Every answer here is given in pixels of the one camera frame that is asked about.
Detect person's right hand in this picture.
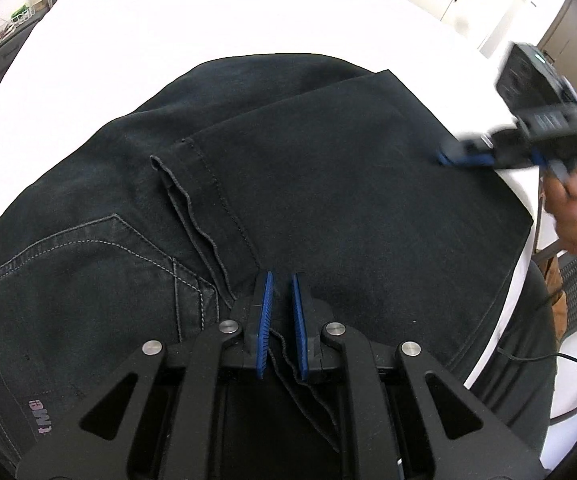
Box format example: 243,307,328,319
543,165,577,261

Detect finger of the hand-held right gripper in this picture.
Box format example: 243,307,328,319
437,132,499,168

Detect black cable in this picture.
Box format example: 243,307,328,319
498,347,577,423

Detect bed with white sheet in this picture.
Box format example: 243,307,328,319
0,0,544,396

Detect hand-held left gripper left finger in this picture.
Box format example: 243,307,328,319
16,270,274,480

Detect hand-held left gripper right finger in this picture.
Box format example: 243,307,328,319
292,273,544,480

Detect white wire basket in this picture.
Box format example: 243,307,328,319
0,4,39,46

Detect black pants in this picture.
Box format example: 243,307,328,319
0,51,536,480

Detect person's dark trouser leg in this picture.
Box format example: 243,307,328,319
465,260,560,435

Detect dark grey nightstand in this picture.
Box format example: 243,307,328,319
0,5,55,77

